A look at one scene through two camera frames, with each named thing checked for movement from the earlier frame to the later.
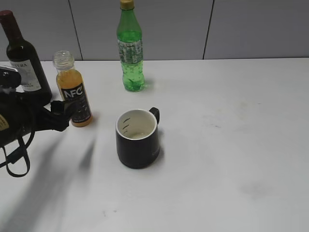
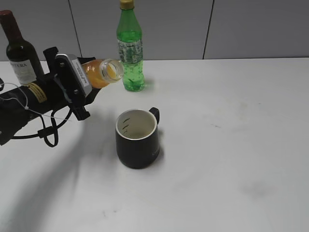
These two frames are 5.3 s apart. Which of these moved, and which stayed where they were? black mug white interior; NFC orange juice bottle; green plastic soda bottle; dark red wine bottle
Moved: NFC orange juice bottle
Stayed: black mug white interior; green plastic soda bottle; dark red wine bottle
